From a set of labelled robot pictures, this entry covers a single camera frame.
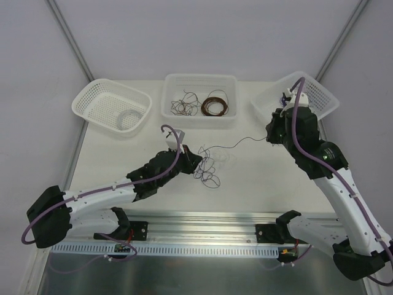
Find brown wire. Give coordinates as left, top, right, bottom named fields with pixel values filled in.
left=200, top=89, right=230, bottom=117
left=182, top=88, right=200, bottom=107
left=170, top=100, right=200, bottom=117

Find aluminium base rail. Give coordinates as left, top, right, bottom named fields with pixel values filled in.
left=38, top=211, right=369, bottom=246

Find white perforated left basket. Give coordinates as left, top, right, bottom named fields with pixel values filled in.
left=71, top=79, right=153, bottom=138

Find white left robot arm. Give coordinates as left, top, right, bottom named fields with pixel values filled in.
left=21, top=145, right=202, bottom=248

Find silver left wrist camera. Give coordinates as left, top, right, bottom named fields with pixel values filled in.
left=165, top=129, right=185, bottom=151

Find white coiled wire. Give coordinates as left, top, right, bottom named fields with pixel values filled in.
left=117, top=109, right=144, bottom=132

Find purple wires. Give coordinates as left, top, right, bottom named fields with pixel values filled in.
left=193, top=136, right=268, bottom=189

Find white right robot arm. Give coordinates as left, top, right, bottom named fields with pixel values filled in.
left=266, top=107, right=392, bottom=287

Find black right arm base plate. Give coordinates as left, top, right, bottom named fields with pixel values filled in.
left=255, top=223, right=296, bottom=245

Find brown coiled wire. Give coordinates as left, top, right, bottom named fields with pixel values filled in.
left=200, top=89, right=230, bottom=117

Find aluminium corner post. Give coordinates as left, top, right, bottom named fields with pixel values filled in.
left=315, top=0, right=371, bottom=82
left=45, top=0, right=95, bottom=82

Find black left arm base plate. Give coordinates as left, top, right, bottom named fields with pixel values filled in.
left=106, top=221, right=149, bottom=242

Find right aluminium corner post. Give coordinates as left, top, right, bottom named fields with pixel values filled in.
left=315, top=0, right=371, bottom=82

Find white perforated basket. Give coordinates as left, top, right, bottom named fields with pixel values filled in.
left=249, top=71, right=340, bottom=145
left=71, top=79, right=153, bottom=138

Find white slotted cable duct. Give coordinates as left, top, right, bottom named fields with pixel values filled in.
left=52, top=242, right=279, bottom=259

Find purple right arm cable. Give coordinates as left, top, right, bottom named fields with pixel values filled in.
left=290, top=76, right=393, bottom=286

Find white perforated right basket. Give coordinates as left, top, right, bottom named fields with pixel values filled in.
left=249, top=71, right=340, bottom=145

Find white slotted middle basket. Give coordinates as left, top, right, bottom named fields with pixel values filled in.
left=161, top=74, right=239, bottom=129

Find left aluminium corner post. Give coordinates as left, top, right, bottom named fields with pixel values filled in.
left=45, top=0, right=95, bottom=82

